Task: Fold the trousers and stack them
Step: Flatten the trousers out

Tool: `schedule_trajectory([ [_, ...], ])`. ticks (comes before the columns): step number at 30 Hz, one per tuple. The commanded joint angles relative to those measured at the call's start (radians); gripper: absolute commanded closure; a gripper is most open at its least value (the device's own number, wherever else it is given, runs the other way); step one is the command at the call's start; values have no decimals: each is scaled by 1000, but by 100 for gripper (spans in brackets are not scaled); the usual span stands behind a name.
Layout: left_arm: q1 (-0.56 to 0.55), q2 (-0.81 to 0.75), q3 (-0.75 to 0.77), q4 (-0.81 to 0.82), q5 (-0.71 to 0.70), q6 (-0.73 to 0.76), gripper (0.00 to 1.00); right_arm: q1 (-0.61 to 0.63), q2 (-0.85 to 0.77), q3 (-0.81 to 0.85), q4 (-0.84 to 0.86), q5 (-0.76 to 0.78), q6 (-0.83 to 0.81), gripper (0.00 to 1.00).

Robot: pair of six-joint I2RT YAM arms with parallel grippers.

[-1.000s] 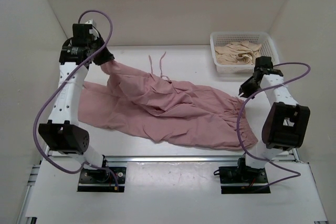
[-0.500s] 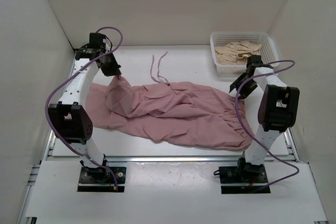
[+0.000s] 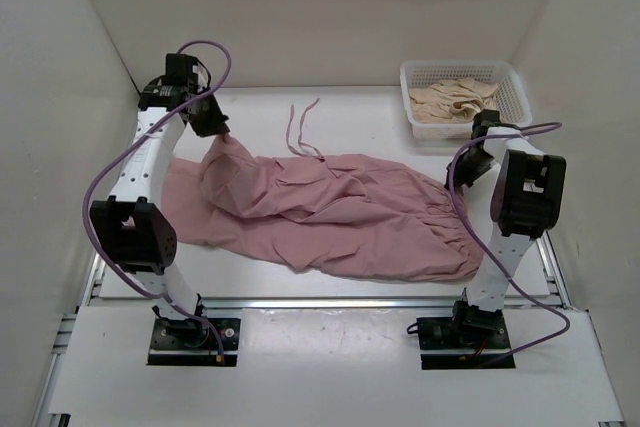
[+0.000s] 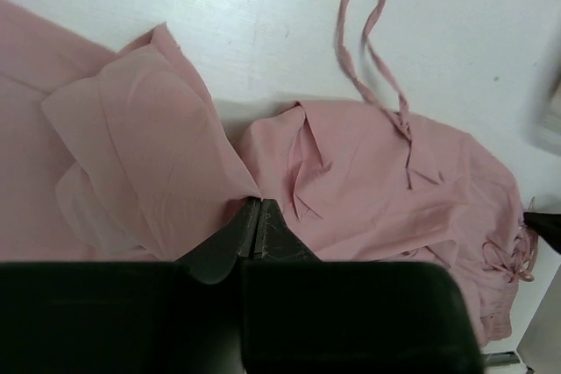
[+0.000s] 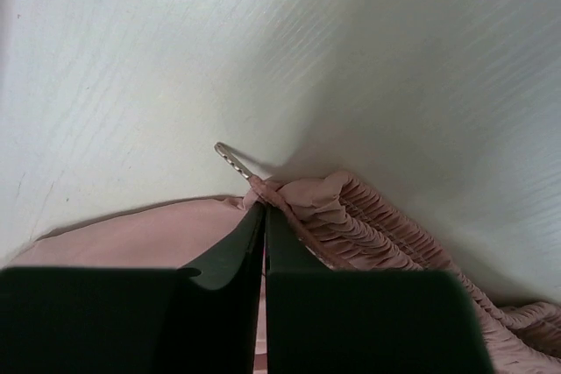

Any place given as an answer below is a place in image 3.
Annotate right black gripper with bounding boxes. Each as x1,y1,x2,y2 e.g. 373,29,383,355
445,147,494,190

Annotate pink trousers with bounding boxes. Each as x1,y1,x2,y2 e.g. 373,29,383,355
167,99,484,286

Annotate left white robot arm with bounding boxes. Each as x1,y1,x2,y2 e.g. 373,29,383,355
88,50,229,347

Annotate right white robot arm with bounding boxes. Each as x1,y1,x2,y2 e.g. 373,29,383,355
445,110,567,347

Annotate beige trousers in basket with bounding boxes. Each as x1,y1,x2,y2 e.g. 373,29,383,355
409,77,499,124

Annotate white plastic basket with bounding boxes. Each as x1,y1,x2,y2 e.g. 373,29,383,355
400,60,532,142

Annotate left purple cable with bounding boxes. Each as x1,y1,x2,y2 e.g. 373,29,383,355
82,40,234,363

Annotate purple cable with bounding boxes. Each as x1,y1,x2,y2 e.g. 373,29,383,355
82,40,234,363
443,121,574,356

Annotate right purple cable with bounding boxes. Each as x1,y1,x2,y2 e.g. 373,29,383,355
443,121,574,356

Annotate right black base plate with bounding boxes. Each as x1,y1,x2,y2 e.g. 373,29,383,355
406,317,516,371

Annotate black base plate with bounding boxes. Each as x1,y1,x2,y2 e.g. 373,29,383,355
406,317,516,371
147,318,241,367

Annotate aluminium front rail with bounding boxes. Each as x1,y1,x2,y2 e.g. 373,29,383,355
204,296,456,310

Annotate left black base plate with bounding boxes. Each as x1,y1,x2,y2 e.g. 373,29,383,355
147,318,241,367

